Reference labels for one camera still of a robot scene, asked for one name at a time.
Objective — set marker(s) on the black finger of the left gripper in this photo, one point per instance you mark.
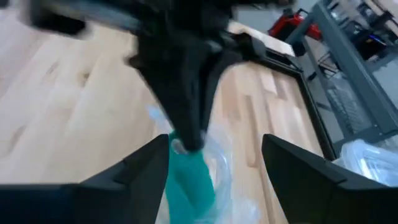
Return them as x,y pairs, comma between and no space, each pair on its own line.
222,67
180,93

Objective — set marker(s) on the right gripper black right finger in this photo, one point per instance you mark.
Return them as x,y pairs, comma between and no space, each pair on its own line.
326,199

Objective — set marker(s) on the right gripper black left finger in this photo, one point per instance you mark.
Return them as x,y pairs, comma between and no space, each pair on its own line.
93,202

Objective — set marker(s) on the green elastic bandage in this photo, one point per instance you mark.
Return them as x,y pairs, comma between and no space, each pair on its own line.
189,186

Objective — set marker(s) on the clear plastic storage box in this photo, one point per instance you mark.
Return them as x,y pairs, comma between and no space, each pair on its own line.
224,161

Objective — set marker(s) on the red machine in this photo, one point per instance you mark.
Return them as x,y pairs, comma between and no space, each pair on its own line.
292,23

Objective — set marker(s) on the grey metal workbench wooden top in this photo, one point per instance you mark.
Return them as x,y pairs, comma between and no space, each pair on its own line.
351,62

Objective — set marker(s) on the black metal table frame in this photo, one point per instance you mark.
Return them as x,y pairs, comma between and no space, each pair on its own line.
311,102

